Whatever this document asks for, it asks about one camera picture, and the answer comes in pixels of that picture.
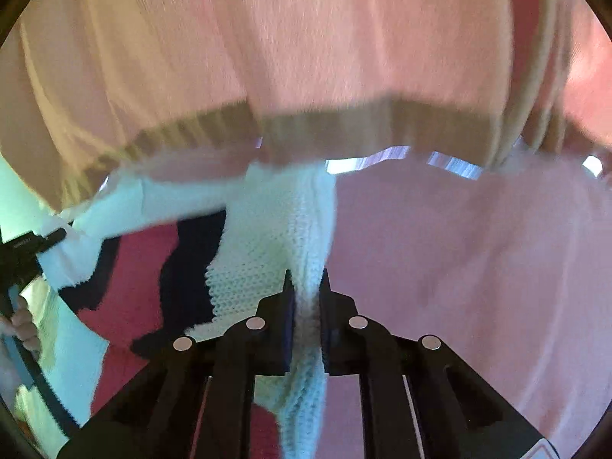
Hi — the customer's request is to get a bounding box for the white red black knit sweater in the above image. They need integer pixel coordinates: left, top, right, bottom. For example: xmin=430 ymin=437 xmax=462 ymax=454
xmin=29 ymin=164 xmax=336 ymax=458

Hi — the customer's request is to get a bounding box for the person's left hand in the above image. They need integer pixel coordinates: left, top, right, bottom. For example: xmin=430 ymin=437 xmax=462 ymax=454
xmin=0 ymin=295 xmax=44 ymax=393

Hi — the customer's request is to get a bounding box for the pink patterned bed sheet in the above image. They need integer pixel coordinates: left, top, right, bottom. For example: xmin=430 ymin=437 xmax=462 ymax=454
xmin=328 ymin=156 xmax=611 ymax=458

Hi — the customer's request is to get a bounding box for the pink curtain with tan hem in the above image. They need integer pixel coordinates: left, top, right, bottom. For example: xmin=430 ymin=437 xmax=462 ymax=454
xmin=1 ymin=0 xmax=611 ymax=212

